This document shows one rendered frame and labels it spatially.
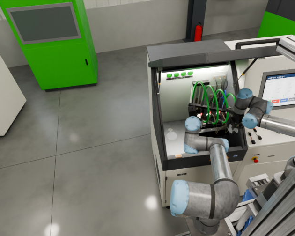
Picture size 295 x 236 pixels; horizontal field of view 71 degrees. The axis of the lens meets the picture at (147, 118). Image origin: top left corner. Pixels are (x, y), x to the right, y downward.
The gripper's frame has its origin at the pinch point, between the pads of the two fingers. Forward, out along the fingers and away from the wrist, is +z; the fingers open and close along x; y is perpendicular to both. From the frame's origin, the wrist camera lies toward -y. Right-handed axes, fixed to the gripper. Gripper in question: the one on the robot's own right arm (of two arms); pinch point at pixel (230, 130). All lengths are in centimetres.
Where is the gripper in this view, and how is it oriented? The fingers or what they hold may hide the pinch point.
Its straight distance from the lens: 155.6
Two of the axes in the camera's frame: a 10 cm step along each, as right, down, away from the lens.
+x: 9.9, -1.2, 0.5
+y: 1.2, 6.9, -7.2
